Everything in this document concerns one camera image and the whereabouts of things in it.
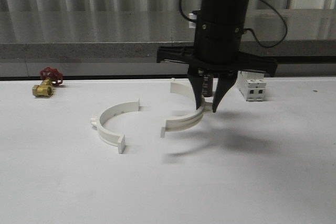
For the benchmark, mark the white half-ring pipe clamp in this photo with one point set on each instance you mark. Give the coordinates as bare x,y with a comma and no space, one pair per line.
179,123
110,137

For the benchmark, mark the black cylindrical capacitor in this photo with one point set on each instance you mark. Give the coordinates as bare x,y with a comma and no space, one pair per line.
208,80

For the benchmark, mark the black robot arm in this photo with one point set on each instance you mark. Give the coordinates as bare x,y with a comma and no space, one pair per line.
222,10

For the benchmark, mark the grey stone counter ledge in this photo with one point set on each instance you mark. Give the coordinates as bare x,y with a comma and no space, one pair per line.
135,36

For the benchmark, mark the white circuit breaker red switch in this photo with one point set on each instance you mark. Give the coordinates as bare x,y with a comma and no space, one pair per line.
251,85

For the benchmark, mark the brass valve with red handle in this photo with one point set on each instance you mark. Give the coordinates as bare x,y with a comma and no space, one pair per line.
51,78

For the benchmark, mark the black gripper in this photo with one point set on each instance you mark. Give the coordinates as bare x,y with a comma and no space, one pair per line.
215,49

